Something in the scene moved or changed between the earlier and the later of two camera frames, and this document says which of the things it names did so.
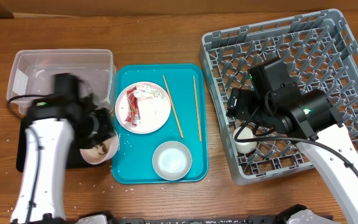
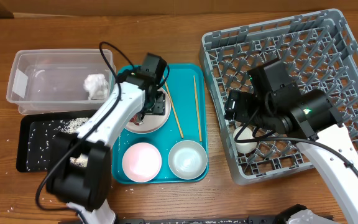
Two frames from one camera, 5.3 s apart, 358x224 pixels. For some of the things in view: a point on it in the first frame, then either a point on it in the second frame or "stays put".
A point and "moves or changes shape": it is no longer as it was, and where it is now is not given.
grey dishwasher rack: [322, 53] stays put
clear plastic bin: [33, 72] stays put
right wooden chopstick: [198, 116] stays put
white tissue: [147, 93] moves or changes shape
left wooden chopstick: [173, 106] stays put
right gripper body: [237, 104] stays put
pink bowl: [102, 152] moves or changes shape
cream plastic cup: [244, 147] stays put
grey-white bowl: [171, 160] to [188, 159]
